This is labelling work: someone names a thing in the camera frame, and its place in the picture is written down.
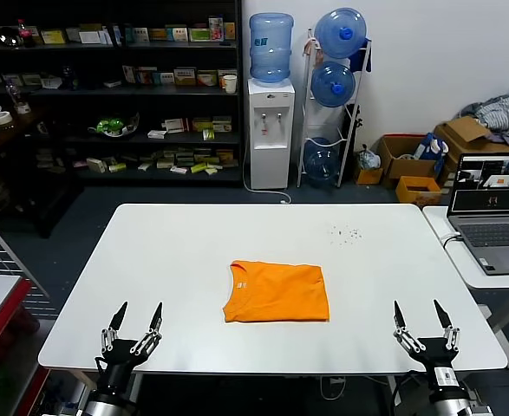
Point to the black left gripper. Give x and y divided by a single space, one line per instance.
119 366

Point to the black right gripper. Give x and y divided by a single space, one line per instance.
436 353

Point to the orange t-shirt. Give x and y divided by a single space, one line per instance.
280 294

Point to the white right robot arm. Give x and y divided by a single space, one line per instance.
449 403

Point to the grey clothes pile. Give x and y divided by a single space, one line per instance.
499 112

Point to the small white side table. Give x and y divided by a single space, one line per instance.
458 264

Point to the large white work table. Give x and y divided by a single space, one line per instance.
171 260

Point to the scattered dark crumbs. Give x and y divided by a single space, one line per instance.
354 233

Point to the grey laptop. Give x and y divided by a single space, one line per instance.
492 236

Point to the yellow cardboard box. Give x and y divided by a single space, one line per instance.
410 194

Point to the open brown cardboard box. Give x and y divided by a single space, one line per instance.
403 171

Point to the small orange cardboard box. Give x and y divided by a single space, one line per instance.
369 177

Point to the lime green box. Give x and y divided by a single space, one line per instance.
117 167

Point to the flat white red box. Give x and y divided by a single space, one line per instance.
178 170

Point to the lime yellow box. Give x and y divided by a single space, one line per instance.
199 168

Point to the white plastic bag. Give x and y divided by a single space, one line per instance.
369 159

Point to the blue and white bag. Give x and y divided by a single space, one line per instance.
432 149

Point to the yellow brown box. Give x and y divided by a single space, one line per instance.
224 157

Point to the large flapped cardboard box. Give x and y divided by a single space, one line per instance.
466 130

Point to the bowl of green fruit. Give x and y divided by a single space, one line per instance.
111 126

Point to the small green box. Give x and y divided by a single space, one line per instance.
208 135

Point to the red and white box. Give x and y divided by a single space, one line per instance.
176 125

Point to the black tripod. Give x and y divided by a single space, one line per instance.
353 130

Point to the white water dispenser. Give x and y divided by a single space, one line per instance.
271 164

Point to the black shelving unit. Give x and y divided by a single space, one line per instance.
238 130

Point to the dark brown desk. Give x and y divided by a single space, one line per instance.
20 130

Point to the small flat white box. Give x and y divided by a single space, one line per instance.
112 83

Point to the upright white blue box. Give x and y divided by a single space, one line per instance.
128 74

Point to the olive yellow medicine box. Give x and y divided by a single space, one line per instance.
185 77

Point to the plain white box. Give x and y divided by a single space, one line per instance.
51 83

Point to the white paper cup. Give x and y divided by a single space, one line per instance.
230 84

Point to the beige medicine box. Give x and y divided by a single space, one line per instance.
220 73

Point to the dark blue cloth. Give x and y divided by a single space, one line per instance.
360 60

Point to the white metal jug rack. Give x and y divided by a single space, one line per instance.
306 78

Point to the wide white medicine box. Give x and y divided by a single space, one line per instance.
94 37

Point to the pink hanging rag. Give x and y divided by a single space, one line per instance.
310 45

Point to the blue water jug with label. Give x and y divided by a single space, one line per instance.
270 52

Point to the tall pink box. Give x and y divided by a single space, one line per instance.
215 29

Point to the tall orange box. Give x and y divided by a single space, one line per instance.
229 31

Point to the cola bottle red cap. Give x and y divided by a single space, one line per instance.
26 38

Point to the shiny dark glass bowl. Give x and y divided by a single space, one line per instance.
8 38

